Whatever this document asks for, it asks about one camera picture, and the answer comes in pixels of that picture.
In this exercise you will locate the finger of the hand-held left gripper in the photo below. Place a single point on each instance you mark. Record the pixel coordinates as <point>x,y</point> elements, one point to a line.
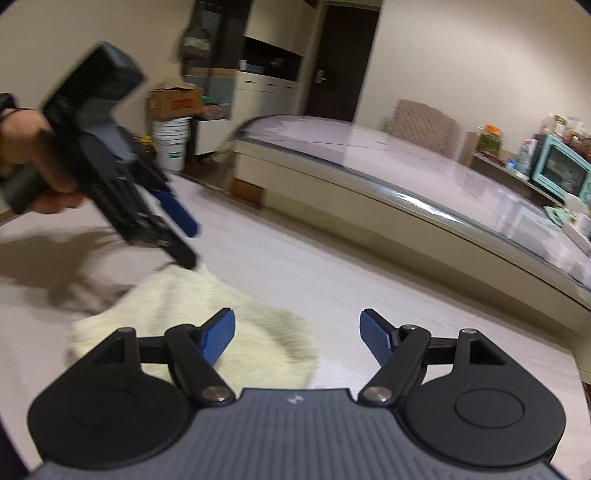
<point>147,226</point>
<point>182,221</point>

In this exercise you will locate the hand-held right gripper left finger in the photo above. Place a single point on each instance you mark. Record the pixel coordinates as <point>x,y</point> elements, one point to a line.
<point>217,339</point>

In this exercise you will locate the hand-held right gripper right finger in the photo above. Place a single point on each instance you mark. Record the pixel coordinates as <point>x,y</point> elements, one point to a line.
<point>378,341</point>

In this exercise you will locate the pale yellow towel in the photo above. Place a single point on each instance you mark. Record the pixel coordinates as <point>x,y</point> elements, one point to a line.
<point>184,300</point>

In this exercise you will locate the person's left forearm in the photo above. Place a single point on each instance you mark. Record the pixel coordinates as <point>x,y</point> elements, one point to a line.
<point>7,104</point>

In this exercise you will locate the person's left hand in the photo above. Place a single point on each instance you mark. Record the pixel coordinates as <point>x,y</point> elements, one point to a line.
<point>25,143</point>

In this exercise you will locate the group of brown bottles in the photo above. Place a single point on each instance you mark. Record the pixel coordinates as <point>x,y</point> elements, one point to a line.
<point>144,144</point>

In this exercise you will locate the white plastic bucket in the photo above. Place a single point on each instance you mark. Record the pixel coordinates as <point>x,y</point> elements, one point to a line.
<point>171,145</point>

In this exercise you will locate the red print cardboard box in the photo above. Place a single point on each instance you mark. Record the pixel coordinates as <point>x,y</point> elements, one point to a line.
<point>175,104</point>

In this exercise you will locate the grey hanging bag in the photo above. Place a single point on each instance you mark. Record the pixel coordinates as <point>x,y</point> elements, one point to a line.
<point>196,41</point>

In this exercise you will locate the glass top table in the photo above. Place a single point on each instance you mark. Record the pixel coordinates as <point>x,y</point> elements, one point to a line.
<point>392,184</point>

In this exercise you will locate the white cabinet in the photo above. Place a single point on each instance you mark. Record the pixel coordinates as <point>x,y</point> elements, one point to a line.
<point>268,55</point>

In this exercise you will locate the wooden side table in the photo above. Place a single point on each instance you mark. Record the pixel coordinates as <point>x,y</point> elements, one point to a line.
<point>503,168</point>

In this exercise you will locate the green cloth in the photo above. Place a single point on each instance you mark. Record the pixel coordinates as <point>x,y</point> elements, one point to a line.
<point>558,216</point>

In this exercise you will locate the dark wooden door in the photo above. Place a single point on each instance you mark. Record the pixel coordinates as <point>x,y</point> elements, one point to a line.
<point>341,64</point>

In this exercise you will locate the orange lid pickle jar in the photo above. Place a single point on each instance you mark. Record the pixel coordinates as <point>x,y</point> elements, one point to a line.
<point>490,141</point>

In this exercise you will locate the teal toaster oven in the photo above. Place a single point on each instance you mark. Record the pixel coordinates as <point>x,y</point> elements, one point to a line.
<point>561,170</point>

